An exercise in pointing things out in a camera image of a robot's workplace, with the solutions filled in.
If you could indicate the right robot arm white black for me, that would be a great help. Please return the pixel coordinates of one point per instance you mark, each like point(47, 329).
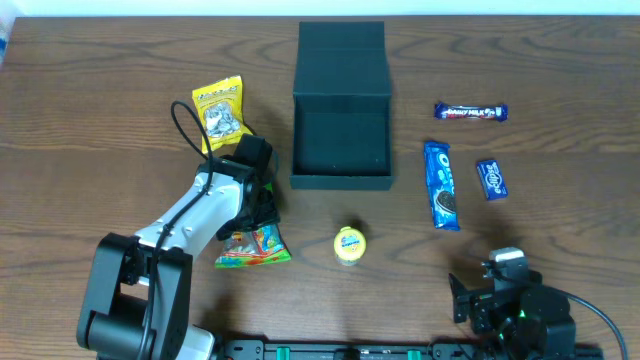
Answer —
point(517, 319)

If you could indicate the Haribo gummy candy bag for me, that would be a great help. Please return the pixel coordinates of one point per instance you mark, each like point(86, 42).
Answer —
point(254, 247)

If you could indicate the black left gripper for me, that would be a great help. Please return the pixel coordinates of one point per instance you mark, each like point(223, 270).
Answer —
point(261, 214)

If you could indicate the Dairy Milk chocolate bar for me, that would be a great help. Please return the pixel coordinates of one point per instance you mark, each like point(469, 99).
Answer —
point(497, 113)

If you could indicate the blue Eclipse mint pack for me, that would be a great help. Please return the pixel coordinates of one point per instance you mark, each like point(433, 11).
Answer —
point(492, 180)

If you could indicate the yellow sunflower seed bag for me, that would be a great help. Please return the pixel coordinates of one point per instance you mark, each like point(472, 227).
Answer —
point(220, 110)

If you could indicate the dark green open box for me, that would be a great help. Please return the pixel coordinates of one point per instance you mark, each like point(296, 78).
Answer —
point(342, 96)

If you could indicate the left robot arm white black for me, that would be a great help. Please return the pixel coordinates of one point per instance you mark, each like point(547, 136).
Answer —
point(137, 300)

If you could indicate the yellow round gum container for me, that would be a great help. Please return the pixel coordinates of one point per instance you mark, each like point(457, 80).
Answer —
point(349, 246)

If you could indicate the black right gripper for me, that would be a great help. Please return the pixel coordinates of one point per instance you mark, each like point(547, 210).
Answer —
point(476, 306)

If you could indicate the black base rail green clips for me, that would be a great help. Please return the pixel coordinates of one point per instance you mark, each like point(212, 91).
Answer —
point(448, 350)

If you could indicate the blue Oreo cookie pack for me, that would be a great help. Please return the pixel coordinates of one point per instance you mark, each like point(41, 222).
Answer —
point(440, 185)

